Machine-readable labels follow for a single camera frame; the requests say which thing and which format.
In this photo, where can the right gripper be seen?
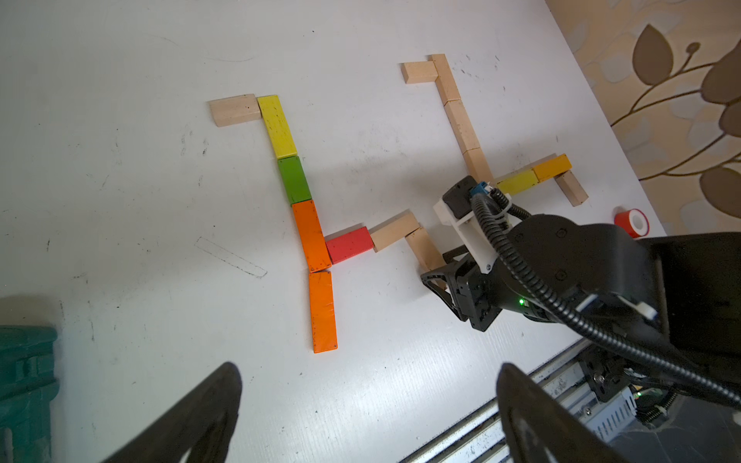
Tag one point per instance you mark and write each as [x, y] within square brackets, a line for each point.
[468, 293]

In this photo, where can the dark green block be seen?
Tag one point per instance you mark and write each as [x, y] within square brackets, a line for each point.
[294, 180]

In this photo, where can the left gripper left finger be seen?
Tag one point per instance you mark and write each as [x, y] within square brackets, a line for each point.
[198, 428]

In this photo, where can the yellow-green long block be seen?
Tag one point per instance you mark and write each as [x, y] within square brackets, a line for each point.
[518, 183]

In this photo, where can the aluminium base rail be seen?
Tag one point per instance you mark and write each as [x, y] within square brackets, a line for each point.
[479, 436]

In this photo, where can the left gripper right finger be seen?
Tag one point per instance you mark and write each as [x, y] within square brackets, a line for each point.
[538, 429]

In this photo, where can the red tape roll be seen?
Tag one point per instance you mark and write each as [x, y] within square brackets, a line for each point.
[634, 222]

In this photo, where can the yellow long block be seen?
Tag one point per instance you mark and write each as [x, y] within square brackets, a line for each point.
[277, 126]

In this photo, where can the wood small block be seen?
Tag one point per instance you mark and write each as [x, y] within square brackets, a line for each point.
[419, 72]
[393, 230]

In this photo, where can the wood small block lowest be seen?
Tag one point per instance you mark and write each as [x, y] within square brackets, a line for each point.
[572, 188]

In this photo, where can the amber yellow block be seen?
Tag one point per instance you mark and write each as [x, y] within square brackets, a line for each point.
[552, 167]

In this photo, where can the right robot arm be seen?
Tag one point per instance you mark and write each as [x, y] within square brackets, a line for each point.
[660, 312]

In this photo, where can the wood long block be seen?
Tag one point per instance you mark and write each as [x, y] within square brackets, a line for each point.
[462, 127]
[424, 249]
[445, 82]

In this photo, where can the wood long block vertical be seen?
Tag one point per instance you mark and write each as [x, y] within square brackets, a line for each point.
[477, 165]

